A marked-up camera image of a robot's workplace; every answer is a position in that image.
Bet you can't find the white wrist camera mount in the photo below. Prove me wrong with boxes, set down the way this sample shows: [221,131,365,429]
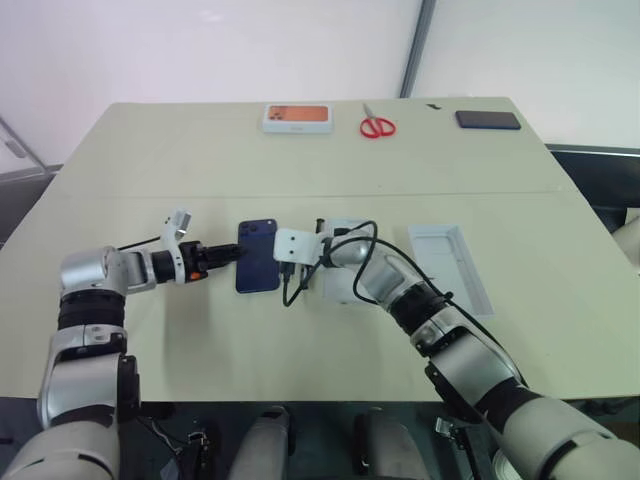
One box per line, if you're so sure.
[160,206,195,287]
[273,215,371,267]

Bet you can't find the white phone box lid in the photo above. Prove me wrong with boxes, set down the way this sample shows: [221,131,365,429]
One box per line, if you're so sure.
[406,223,497,318]

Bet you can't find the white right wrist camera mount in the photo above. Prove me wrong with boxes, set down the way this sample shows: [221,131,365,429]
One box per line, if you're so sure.
[273,215,371,267]

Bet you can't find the grey window frame post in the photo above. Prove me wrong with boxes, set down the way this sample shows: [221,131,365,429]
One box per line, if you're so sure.
[398,0,437,99]

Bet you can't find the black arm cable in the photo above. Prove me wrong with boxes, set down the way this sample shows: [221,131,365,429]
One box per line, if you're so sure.
[280,217,532,392]
[116,235,167,252]

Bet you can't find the flat dark blue phone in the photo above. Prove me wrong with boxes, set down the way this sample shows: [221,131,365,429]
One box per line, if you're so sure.
[454,109,522,133]

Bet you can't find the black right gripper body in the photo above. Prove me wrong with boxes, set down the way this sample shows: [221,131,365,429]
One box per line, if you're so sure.
[277,259,308,292]

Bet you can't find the black wire bundle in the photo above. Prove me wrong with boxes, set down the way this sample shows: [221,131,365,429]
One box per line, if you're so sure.
[136,413,222,480]

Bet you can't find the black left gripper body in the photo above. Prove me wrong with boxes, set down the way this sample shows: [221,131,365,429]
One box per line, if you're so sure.
[179,240,214,286]

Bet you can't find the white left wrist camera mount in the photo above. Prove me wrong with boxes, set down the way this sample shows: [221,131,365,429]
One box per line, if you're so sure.
[160,206,195,287]

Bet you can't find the white box with orange print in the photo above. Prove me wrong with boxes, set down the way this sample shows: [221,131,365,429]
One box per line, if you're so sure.
[260,102,336,136]

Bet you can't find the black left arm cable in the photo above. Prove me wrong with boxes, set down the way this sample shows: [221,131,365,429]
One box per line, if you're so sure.
[116,235,167,252]

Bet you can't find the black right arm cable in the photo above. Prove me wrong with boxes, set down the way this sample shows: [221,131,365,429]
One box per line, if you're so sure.
[280,217,532,392]

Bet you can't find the silver metal bracket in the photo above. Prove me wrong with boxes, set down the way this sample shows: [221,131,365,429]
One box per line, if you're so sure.
[433,415,469,452]

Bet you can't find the white rounded object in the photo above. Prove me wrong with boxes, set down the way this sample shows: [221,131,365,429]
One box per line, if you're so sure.
[611,205,640,276]

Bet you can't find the red handled scissors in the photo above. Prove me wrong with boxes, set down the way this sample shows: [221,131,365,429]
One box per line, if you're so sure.
[359,102,398,139]

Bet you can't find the dark grey rounded shape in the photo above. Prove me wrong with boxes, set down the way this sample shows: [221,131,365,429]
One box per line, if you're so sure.
[353,405,427,480]
[231,403,293,480]

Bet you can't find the dark blue smartphone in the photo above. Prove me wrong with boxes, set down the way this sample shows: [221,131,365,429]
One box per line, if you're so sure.
[235,217,282,296]

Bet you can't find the grey metal frame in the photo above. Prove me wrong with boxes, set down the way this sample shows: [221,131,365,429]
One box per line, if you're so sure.
[0,113,64,199]

